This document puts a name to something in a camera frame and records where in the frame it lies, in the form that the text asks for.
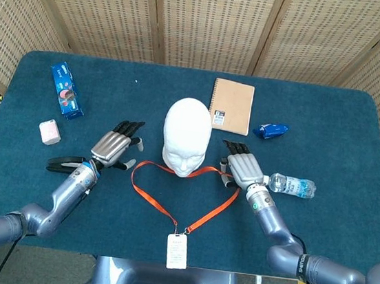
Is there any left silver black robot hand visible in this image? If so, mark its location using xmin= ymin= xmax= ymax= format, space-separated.
xmin=89 ymin=115 xmax=147 ymax=173

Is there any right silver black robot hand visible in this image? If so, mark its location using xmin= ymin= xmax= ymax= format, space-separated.
xmin=216 ymin=138 xmax=273 ymax=194

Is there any orange lanyard strap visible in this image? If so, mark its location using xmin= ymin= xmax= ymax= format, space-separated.
xmin=125 ymin=157 xmax=243 ymax=241

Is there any white badge card holder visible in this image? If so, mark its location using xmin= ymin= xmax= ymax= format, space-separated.
xmin=163 ymin=232 xmax=191 ymax=272

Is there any white mannequin head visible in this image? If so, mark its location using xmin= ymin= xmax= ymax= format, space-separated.
xmin=157 ymin=94 xmax=216 ymax=181

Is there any blue snack packet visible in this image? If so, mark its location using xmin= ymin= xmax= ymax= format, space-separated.
xmin=251 ymin=120 xmax=290 ymax=144

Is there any clear plastic water bottle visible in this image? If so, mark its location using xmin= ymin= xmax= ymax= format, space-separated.
xmin=262 ymin=171 xmax=319 ymax=201

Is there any black stapler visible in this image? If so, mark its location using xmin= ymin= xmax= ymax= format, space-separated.
xmin=45 ymin=153 xmax=86 ymax=176

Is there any small white pink box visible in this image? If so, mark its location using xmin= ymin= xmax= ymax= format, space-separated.
xmin=36 ymin=118 xmax=64 ymax=148

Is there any blue felt table cover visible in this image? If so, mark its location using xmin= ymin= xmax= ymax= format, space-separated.
xmin=0 ymin=45 xmax=380 ymax=284

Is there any kraft spiral notebook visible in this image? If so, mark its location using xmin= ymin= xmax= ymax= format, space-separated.
xmin=206 ymin=77 xmax=256 ymax=137

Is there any blue cookie box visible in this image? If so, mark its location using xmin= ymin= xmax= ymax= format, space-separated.
xmin=44 ymin=60 xmax=90 ymax=122

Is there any woven bamboo folding screen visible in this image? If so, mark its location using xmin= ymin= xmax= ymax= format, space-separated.
xmin=0 ymin=0 xmax=380 ymax=263

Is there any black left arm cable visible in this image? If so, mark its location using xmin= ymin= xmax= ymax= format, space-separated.
xmin=0 ymin=177 xmax=90 ymax=284

